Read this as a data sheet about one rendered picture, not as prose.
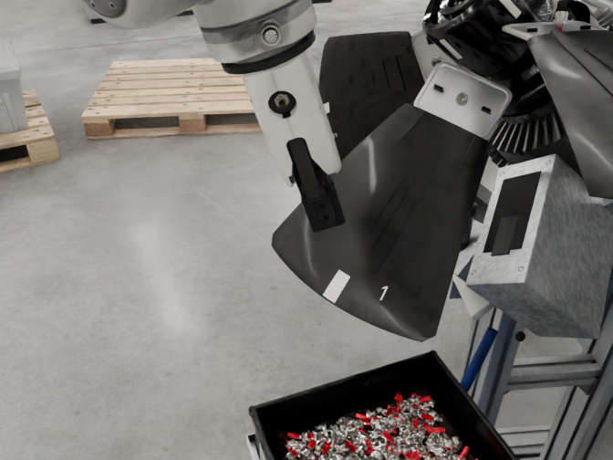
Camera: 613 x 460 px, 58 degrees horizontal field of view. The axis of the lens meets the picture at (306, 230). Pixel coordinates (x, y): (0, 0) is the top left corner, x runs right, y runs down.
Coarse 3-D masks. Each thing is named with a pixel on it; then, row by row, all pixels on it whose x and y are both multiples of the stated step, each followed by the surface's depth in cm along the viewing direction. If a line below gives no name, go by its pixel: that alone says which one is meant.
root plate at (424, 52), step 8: (416, 40) 70; (424, 40) 69; (416, 48) 70; (424, 48) 69; (432, 48) 68; (416, 56) 71; (424, 56) 70; (432, 56) 69; (440, 56) 68; (424, 64) 70; (424, 72) 71; (424, 80) 71
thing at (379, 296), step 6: (378, 282) 56; (384, 282) 56; (390, 282) 55; (378, 288) 56; (384, 288) 55; (390, 288) 55; (372, 294) 56; (378, 294) 55; (384, 294) 55; (390, 294) 55; (372, 300) 55; (378, 300) 55; (384, 300) 55; (384, 306) 55
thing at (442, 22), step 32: (448, 0) 60; (480, 0) 53; (512, 0) 53; (544, 0) 55; (576, 0) 60; (448, 32) 56; (480, 32) 55; (480, 64) 58; (512, 64) 57; (544, 96) 58
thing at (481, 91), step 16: (448, 64) 60; (432, 80) 61; (448, 80) 60; (464, 80) 60; (480, 80) 60; (432, 96) 60; (448, 96) 60; (480, 96) 59; (496, 96) 59; (432, 112) 60; (448, 112) 60; (464, 112) 59; (480, 112) 59; (496, 112) 59; (464, 128) 59; (480, 128) 59
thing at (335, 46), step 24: (336, 48) 85; (360, 48) 79; (384, 48) 74; (408, 48) 71; (336, 72) 85; (360, 72) 79; (384, 72) 75; (408, 72) 72; (336, 96) 85; (360, 96) 80; (384, 96) 76; (408, 96) 73; (336, 120) 86; (360, 120) 81; (336, 144) 86
